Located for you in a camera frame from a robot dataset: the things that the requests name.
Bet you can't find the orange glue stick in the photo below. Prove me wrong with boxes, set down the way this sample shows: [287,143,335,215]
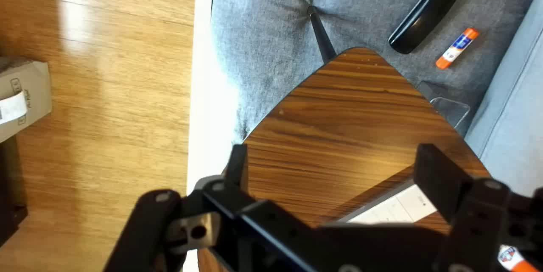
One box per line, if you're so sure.
[498,244,540,272]
[435,28,480,70]

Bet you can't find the clear plastic container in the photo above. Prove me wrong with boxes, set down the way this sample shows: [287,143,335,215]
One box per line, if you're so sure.
[430,97,471,129]

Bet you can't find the light grey sofa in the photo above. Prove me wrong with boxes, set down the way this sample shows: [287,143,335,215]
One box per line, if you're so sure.
[464,0,543,198]

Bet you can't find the grey rug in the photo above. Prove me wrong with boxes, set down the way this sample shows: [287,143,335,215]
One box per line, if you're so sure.
[210,0,543,145]

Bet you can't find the black glasses case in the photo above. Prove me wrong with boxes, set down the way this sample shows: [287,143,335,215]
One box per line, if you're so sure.
[389,0,458,55]

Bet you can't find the white remote control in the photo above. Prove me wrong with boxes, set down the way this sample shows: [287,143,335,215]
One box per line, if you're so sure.
[339,183,437,224]

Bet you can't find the dark furniture piece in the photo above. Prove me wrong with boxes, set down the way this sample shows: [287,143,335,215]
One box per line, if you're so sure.
[0,135,29,248]

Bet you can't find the cardboard box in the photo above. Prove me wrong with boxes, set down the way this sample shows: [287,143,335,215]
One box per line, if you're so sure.
[0,57,53,143]

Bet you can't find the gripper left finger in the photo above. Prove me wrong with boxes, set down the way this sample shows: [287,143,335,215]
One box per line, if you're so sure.
[104,144,316,272]

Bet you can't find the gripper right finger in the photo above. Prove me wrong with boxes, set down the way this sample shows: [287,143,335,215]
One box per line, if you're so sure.
[414,144,543,272]

